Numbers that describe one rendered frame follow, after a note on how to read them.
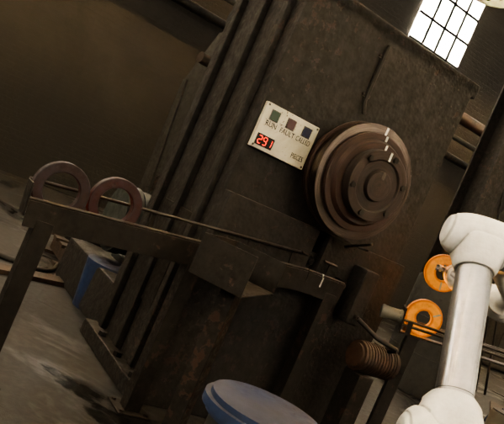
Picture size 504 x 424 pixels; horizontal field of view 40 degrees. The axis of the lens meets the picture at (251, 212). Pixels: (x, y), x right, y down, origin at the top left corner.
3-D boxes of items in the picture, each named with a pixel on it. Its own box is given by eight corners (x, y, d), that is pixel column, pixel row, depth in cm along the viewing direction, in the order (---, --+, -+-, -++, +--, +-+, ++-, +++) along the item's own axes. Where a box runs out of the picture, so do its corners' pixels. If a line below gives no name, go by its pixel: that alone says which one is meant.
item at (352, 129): (287, 213, 265) (336, 101, 264) (372, 250, 289) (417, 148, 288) (295, 217, 259) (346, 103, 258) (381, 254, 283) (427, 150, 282)
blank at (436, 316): (407, 339, 289) (409, 340, 285) (400, 303, 289) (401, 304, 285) (443, 331, 288) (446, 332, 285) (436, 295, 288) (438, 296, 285)
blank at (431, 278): (429, 250, 288) (430, 251, 285) (465, 259, 287) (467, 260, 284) (419, 285, 289) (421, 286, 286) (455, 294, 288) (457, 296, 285)
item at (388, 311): (378, 315, 291) (382, 302, 291) (398, 322, 290) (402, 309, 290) (379, 317, 285) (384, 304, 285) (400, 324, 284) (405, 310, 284)
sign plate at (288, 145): (246, 144, 260) (266, 100, 260) (299, 169, 273) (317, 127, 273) (250, 145, 258) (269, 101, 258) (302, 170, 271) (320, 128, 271)
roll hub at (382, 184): (330, 204, 261) (359, 137, 260) (380, 228, 275) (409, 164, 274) (337, 208, 256) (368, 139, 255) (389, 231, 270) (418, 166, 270)
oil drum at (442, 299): (360, 364, 549) (405, 262, 547) (410, 379, 579) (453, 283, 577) (409, 398, 497) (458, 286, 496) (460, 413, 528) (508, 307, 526)
